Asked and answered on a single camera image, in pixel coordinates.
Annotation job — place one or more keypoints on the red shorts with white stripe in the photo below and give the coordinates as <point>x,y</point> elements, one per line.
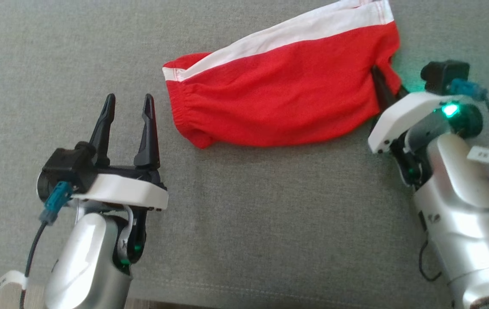
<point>279,94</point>

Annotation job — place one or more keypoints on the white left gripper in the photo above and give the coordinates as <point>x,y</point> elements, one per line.
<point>124,191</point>

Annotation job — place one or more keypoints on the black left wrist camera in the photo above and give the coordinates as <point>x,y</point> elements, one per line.
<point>66,167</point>

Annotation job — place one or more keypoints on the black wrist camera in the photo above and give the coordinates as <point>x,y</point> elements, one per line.
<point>66,167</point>
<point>444,75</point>

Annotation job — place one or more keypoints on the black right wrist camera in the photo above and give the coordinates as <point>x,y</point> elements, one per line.
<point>444,75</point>

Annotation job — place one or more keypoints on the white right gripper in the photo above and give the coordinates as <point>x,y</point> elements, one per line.
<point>403,116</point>

